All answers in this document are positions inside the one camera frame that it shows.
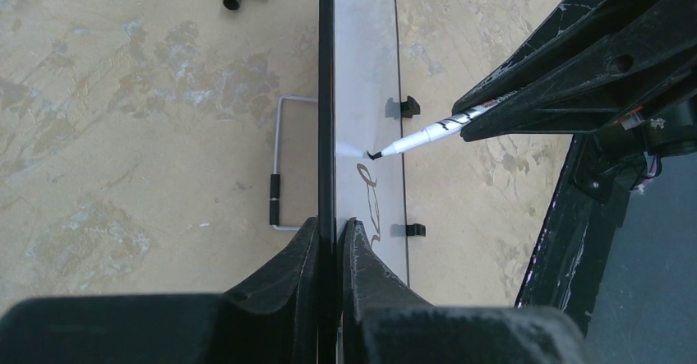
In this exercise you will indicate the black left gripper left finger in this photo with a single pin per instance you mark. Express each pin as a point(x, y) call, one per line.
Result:
point(267, 318)

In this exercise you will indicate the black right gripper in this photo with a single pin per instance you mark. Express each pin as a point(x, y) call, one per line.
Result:
point(590, 65)

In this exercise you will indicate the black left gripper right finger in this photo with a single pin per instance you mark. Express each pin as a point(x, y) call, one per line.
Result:
point(384, 321)

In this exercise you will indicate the black wire easel stand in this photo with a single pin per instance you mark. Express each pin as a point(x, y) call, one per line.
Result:
point(408, 109)

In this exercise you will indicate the white whiteboard black frame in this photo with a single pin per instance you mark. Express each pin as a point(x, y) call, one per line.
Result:
point(367, 117)

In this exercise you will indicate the black whiteboard marker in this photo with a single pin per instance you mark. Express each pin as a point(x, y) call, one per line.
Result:
point(441, 129)

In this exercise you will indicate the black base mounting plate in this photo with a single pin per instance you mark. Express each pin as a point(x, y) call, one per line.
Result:
point(569, 258)

